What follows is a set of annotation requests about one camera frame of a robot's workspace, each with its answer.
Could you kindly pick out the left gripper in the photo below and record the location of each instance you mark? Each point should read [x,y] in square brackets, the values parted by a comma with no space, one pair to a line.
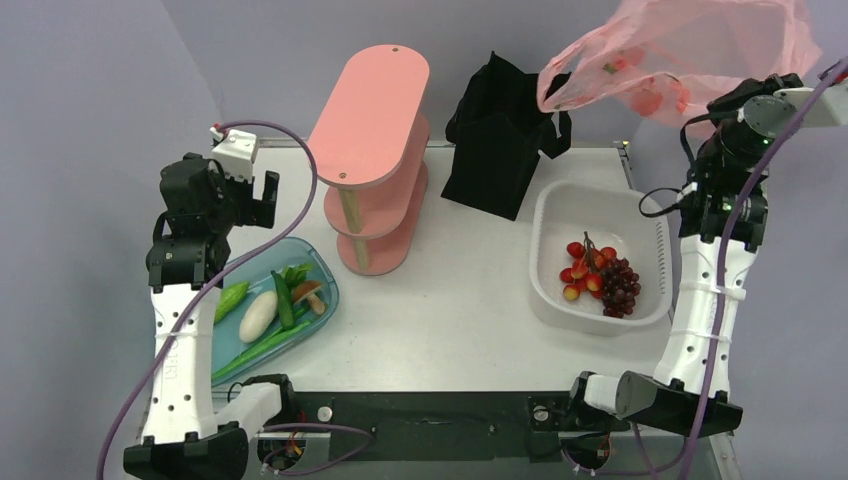
[255,212]

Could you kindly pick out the green leaf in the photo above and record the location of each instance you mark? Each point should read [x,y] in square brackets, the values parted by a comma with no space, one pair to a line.
[295,275]

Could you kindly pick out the dark green cucumber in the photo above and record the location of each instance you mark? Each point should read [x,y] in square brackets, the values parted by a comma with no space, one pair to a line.
[284,302]

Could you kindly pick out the white round food item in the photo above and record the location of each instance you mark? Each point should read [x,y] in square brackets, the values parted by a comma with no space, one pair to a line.
[258,317]

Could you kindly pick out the black fabric bag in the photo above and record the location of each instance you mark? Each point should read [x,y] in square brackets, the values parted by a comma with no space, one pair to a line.
[499,135]

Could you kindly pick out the red cherry tomato bunch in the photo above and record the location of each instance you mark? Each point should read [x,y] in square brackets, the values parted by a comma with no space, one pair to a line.
[583,276]

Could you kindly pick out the dark purple grape bunch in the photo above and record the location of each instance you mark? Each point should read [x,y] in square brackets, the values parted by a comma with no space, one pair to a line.
[620,288]

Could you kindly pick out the pink plastic grocery bag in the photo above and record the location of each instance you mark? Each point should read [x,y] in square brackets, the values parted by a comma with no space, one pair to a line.
[666,60]

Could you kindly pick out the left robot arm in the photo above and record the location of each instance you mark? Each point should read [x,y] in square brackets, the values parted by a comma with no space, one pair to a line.
[183,436]

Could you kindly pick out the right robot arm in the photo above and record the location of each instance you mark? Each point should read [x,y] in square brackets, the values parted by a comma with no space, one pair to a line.
[723,211]

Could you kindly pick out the blue transparent tray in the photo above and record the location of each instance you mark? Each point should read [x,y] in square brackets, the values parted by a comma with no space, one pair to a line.
[256,271]

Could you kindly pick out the green bitter gourd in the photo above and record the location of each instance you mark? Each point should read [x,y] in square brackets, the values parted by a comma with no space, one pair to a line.
[231,297]

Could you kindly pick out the brown mushroom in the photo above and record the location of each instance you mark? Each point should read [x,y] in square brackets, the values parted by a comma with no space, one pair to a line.
[307,292]

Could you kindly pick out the light green long pepper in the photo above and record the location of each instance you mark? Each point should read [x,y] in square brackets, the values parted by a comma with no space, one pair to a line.
[257,350]

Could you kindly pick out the pink three-tier shelf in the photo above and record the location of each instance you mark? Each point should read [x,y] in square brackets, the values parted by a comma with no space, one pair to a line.
[369,143]

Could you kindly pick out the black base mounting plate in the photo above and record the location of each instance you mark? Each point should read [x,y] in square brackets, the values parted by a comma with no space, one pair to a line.
[440,426]

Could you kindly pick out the white plastic basin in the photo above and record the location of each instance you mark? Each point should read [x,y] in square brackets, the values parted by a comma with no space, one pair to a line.
[564,210]

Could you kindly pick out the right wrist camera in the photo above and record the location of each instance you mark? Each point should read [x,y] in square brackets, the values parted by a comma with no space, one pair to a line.
[829,109]

